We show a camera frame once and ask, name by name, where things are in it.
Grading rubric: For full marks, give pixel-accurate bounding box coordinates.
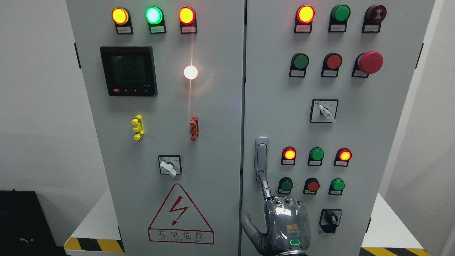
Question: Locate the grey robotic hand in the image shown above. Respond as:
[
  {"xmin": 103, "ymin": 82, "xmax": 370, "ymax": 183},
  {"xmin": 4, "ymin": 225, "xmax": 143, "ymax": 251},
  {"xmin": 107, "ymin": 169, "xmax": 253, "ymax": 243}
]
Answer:
[{"xmin": 241, "ymin": 171, "xmax": 311, "ymax": 256}]

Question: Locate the silver cabinet door handle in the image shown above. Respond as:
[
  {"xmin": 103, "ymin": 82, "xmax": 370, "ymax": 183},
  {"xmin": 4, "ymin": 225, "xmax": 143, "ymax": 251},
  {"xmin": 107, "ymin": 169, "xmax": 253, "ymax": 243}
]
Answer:
[{"xmin": 254, "ymin": 136, "xmax": 269, "ymax": 183}]

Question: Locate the right grey cabinet door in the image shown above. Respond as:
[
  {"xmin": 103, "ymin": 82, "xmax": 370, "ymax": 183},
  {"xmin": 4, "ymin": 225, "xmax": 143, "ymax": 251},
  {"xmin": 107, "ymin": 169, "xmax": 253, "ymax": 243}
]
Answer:
[{"xmin": 242, "ymin": 0, "xmax": 434, "ymax": 256}]

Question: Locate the grey cabinet door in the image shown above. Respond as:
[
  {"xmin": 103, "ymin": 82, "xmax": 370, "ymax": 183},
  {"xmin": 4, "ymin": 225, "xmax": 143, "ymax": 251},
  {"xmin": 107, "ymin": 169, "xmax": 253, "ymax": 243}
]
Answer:
[
  {"xmin": 242, "ymin": 0, "xmax": 434, "ymax": 256},
  {"xmin": 67, "ymin": 0, "xmax": 245, "ymax": 256}
]

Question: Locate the left grey cabinet door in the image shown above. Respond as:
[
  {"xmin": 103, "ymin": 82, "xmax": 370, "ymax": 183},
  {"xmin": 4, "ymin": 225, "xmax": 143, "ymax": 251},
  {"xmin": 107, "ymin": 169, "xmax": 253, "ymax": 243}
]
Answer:
[{"xmin": 67, "ymin": 0, "xmax": 245, "ymax": 256}]

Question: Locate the red lit lamp left door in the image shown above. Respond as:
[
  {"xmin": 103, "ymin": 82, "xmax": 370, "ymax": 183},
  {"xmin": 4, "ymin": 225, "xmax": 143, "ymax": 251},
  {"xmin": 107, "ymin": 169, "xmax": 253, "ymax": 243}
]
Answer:
[{"xmin": 178, "ymin": 6, "xmax": 198, "ymax": 34}]

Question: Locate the green push button lower left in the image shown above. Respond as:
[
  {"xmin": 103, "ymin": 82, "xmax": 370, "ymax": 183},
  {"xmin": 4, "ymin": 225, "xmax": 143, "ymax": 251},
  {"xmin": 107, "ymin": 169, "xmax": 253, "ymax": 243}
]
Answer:
[{"xmin": 277, "ymin": 177, "xmax": 294, "ymax": 194}]

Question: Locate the green push button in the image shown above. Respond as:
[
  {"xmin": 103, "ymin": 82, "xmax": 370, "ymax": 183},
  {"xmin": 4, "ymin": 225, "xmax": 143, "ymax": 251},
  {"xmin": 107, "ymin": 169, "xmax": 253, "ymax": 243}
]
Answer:
[
  {"xmin": 289, "ymin": 53, "xmax": 309, "ymax": 78},
  {"xmin": 328, "ymin": 178, "xmax": 346, "ymax": 196},
  {"xmin": 277, "ymin": 177, "xmax": 294, "ymax": 194}
]

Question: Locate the red push button lower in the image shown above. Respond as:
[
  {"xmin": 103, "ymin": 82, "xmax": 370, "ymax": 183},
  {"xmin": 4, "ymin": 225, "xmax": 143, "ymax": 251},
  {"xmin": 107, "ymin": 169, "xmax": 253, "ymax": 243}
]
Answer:
[{"xmin": 303, "ymin": 177, "xmax": 320, "ymax": 195}]

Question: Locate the red push button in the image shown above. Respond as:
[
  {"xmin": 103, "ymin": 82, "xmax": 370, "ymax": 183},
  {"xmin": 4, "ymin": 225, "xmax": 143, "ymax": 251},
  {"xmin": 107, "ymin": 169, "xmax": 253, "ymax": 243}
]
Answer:
[
  {"xmin": 303, "ymin": 177, "xmax": 320, "ymax": 195},
  {"xmin": 321, "ymin": 52, "xmax": 343, "ymax": 78}
]

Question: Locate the green push button lower right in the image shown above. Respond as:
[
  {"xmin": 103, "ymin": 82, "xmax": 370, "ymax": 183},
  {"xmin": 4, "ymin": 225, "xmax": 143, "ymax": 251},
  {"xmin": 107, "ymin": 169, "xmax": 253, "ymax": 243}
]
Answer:
[{"xmin": 328, "ymin": 178, "xmax": 346, "ymax": 196}]

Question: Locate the red lit lamp middle left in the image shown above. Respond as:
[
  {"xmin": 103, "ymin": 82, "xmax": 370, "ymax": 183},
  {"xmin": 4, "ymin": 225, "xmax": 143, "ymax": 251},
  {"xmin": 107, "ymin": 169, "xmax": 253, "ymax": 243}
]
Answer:
[{"xmin": 281, "ymin": 147, "xmax": 297, "ymax": 166}]

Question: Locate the red lit lamp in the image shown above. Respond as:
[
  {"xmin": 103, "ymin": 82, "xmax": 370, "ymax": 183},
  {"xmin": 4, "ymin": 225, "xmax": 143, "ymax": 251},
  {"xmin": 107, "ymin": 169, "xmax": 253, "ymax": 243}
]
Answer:
[
  {"xmin": 333, "ymin": 148, "xmax": 352, "ymax": 167},
  {"xmin": 294, "ymin": 5, "xmax": 315, "ymax": 33},
  {"xmin": 281, "ymin": 147, "xmax": 297, "ymax": 166}
]

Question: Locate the green lamp middle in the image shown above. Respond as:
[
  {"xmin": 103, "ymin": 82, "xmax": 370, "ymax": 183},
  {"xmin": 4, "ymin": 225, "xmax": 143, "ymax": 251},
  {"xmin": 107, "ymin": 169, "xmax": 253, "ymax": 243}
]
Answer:
[{"xmin": 307, "ymin": 147, "xmax": 325, "ymax": 166}]

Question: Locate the red lit lamp middle right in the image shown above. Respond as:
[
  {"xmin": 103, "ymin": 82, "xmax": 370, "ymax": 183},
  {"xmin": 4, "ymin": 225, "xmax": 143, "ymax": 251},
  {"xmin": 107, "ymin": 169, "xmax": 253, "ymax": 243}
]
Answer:
[{"xmin": 333, "ymin": 148, "xmax": 352, "ymax": 167}]

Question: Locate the white platform with hazard stripes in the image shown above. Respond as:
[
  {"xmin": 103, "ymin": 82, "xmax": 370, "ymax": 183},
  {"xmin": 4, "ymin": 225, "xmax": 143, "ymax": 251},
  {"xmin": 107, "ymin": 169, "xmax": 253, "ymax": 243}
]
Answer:
[{"xmin": 64, "ymin": 191, "xmax": 429, "ymax": 256}]

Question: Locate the red electric hazard warning sticker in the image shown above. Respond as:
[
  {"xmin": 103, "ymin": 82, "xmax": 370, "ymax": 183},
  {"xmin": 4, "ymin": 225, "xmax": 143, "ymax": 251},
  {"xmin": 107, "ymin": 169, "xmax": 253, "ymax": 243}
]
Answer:
[{"xmin": 148, "ymin": 183, "xmax": 215, "ymax": 245}]

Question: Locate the red terminal connector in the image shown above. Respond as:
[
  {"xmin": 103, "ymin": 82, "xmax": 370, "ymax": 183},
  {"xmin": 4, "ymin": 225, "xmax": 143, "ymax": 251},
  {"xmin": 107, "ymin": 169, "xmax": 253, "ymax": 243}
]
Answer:
[{"xmin": 189, "ymin": 116, "xmax": 199, "ymax": 142}]

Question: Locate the green push button upper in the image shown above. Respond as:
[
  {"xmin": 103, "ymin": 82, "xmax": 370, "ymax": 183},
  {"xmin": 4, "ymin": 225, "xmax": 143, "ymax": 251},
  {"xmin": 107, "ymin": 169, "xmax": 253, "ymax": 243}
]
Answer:
[{"xmin": 289, "ymin": 53, "xmax": 309, "ymax": 78}]

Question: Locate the red push button upper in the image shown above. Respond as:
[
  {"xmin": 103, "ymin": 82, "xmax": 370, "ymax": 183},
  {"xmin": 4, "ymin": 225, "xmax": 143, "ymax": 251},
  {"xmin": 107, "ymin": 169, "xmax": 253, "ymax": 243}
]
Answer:
[{"xmin": 321, "ymin": 52, "xmax": 343, "ymax": 78}]

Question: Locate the white lit indicator lamp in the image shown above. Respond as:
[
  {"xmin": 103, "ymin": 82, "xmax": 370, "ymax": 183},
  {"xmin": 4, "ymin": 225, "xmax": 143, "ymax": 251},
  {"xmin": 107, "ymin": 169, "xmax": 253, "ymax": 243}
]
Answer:
[{"xmin": 183, "ymin": 65, "xmax": 198, "ymax": 80}]

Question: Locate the red emergency stop button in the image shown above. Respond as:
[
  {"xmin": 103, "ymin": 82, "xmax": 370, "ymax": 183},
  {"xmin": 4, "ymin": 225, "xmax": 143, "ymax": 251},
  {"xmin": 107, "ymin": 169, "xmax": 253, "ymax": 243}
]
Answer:
[{"xmin": 352, "ymin": 51, "xmax": 384, "ymax": 78}]

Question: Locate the yellow terminal connector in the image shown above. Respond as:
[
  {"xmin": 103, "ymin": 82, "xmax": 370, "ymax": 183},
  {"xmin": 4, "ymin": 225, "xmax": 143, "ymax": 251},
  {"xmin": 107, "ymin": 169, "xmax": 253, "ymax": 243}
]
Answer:
[{"xmin": 131, "ymin": 115, "xmax": 144, "ymax": 141}]

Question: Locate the red lit lamp right top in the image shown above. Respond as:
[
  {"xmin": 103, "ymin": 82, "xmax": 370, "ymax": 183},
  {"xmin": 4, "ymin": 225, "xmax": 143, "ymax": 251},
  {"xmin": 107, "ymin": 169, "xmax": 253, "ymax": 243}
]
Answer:
[{"xmin": 294, "ymin": 5, "xmax": 315, "ymax": 33}]

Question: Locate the green lamp right top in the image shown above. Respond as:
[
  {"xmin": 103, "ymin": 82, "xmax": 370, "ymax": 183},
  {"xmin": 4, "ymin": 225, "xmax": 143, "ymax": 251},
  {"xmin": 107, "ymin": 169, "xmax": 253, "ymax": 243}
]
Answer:
[{"xmin": 328, "ymin": 4, "xmax": 351, "ymax": 33}]

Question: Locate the black digital power meter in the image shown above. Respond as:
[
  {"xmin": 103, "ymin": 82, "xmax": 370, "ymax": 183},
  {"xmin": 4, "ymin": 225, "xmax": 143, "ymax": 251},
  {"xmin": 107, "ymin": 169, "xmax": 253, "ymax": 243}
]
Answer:
[{"xmin": 100, "ymin": 46, "xmax": 157, "ymax": 97}]

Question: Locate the dark red buzzer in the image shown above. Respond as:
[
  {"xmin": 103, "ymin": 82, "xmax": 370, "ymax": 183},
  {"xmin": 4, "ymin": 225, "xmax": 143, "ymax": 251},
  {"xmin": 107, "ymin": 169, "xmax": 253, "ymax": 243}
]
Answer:
[{"xmin": 362, "ymin": 5, "xmax": 387, "ymax": 33}]

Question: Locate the green lit indicator lamp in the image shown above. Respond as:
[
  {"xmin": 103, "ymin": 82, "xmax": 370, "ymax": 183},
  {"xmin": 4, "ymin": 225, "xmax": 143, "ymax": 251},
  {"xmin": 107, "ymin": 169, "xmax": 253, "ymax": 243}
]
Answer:
[{"xmin": 145, "ymin": 6, "xmax": 166, "ymax": 34}]

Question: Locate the black box at left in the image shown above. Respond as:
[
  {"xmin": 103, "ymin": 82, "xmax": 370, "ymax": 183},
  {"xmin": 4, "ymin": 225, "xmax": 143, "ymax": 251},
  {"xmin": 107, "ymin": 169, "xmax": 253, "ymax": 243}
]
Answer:
[{"xmin": 0, "ymin": 190, "xmax": 56, "ymax": 256}]

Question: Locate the yellow indicator lamp top left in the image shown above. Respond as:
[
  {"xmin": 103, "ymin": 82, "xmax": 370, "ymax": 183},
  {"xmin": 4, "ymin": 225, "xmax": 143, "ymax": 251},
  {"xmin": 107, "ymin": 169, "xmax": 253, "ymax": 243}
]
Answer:
[{"xmin": 112, "ymin": 7, "xmax": 133, "ymax": 34}]

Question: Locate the black knob selector switch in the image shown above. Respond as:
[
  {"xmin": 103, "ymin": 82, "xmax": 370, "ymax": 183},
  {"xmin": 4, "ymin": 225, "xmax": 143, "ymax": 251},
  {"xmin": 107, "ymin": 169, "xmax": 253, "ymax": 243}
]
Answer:
[{"xmin": 320, "ymin": 208, "xmax": 342, "ymax": 234}]

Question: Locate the upper right rotary selector switch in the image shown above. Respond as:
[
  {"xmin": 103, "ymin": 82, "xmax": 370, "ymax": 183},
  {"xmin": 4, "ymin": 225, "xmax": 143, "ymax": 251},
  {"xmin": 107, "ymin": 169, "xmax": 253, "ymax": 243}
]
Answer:
[{"xmin": 309, "ymin": 98, "xmax": 339, "ymax": 123}]

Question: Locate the left door rotary selector switch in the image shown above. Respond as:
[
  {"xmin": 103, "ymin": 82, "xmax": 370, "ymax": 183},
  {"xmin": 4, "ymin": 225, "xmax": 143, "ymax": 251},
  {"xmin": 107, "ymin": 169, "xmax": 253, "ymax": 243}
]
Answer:
[{"xmin": 158, "ymin": 154, "xmax": 182, "ymax": 177}]

